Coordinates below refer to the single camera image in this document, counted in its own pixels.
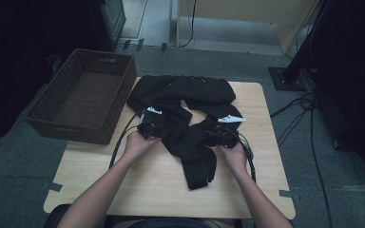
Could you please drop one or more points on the person's right hand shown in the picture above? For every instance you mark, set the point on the person's right hand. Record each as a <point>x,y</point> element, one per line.
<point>236,158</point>

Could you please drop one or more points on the person's left hand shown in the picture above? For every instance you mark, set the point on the person's left hand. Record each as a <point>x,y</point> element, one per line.
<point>138,147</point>

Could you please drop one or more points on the black metal stand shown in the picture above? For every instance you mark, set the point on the black metal stand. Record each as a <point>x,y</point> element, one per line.
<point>285,79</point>

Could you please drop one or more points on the dark curtain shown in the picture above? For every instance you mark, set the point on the dark curtain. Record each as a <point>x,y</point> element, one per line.
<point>19,47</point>
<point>358,79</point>

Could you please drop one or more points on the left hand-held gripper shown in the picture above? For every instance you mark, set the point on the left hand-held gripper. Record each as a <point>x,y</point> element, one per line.
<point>152,126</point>

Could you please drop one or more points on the brown woven basket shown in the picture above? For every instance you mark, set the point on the brown woven basket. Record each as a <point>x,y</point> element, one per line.
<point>85,95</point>

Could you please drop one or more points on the black pants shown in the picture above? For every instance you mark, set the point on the black pants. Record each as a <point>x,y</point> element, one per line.
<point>183,91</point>

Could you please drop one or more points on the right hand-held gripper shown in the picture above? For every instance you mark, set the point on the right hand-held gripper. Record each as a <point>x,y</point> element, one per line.
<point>223,136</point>

